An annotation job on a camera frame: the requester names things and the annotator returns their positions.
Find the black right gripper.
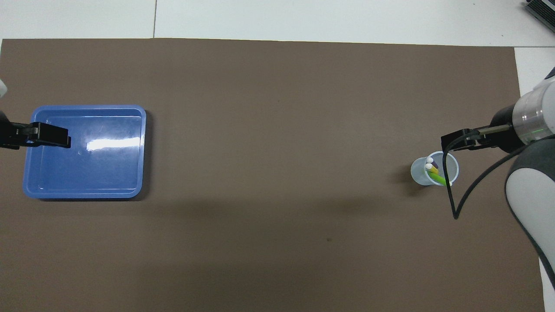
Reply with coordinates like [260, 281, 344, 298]
[441, 106, 527, 153]

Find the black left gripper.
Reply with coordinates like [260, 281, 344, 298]
[0, 110, 71, 150]

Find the blue plastic tray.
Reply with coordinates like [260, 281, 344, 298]
[23, 104, 147, 200]

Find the clear plastic cup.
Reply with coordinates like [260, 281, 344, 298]
[411, 151, 459, 187]

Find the grey vented device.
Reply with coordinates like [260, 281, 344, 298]
[522, 0, 555, 33]

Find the brown table mat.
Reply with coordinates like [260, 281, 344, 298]
[0, 38, 546, 312]

